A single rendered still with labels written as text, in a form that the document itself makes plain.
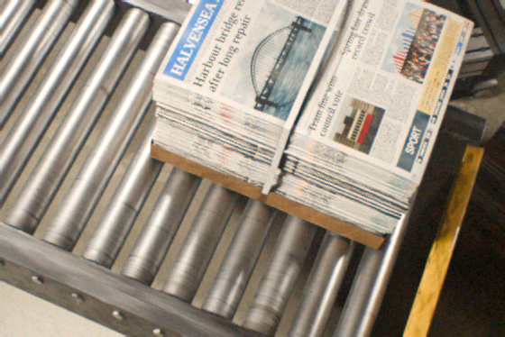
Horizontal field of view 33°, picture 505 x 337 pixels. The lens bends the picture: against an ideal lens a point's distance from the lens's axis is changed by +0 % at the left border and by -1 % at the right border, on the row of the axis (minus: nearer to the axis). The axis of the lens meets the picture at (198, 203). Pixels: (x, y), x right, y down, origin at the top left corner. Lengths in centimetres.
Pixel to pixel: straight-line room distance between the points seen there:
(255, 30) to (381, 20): 18
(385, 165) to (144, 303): 39
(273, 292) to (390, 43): 39
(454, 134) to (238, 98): 47
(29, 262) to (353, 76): 53
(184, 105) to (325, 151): 20
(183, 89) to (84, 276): 31
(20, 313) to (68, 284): 85
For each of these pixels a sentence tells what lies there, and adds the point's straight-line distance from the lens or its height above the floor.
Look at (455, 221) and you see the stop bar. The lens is 136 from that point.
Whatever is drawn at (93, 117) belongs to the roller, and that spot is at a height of 79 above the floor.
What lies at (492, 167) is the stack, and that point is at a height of 35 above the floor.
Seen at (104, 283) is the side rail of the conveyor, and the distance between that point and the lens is 125.
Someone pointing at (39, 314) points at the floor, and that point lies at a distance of 208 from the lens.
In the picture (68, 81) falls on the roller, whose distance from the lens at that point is 142.
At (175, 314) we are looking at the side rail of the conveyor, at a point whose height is 80.
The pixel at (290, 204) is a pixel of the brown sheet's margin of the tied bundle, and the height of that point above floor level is 84.
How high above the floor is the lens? 197
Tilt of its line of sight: 64 degrees down
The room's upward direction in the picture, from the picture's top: 11 degrees clockwise
